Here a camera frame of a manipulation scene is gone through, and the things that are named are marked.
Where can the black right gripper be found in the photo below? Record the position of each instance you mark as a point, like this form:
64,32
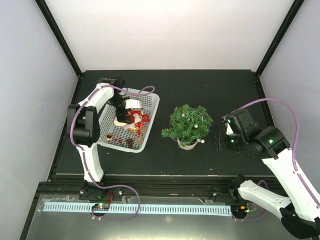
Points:
220,143

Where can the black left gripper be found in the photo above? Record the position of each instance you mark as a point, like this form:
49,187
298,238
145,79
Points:
122,118

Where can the white perforated plastic basket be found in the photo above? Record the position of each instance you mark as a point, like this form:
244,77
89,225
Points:
149,105

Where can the small green christmas tree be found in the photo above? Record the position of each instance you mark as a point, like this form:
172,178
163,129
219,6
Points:
188,124

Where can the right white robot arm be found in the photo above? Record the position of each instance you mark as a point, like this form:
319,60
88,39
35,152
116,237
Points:
299,210

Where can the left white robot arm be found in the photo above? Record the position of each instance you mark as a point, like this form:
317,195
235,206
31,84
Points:
83,127

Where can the white tree pot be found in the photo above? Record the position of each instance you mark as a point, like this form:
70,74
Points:
186,145

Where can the cream heart ornament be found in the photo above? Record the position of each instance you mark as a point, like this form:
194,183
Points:
118,123

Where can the gold bell ornament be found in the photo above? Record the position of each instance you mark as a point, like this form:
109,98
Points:
109,137

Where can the burlap bow ornament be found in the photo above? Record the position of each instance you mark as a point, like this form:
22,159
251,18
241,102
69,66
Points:
140,139

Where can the red berry sprig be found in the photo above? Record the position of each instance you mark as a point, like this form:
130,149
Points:
118,139

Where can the brown pine cone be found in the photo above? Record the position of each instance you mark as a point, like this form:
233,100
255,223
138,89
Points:
130,143

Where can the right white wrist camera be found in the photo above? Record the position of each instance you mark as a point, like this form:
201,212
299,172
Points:
229,130

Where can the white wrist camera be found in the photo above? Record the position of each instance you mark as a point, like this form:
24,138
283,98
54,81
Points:
229,130
132,104

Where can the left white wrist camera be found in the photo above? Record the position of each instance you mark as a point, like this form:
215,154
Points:
132,104

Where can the white slotted cable duct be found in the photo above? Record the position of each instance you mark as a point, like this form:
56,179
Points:
149,209

